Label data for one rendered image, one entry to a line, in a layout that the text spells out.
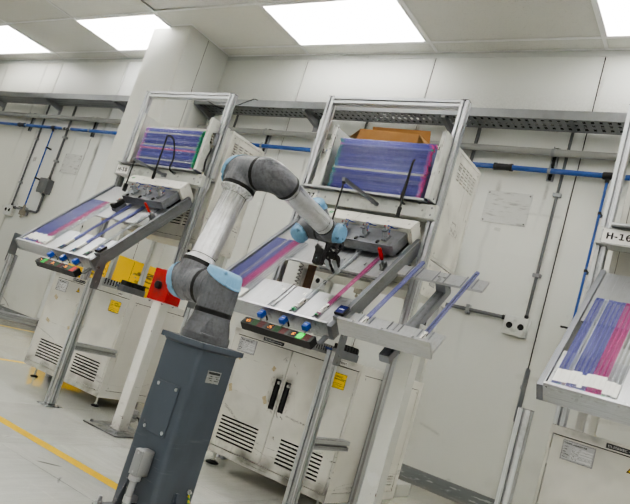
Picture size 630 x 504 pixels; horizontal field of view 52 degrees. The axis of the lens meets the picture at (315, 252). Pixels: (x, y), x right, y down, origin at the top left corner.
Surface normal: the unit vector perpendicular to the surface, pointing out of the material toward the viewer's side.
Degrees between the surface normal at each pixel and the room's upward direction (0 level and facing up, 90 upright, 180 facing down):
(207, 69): 90
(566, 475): 90
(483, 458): 90
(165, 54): 90
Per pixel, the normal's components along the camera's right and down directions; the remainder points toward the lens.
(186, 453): 0.79, 0.15
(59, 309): -0.51, -0.28
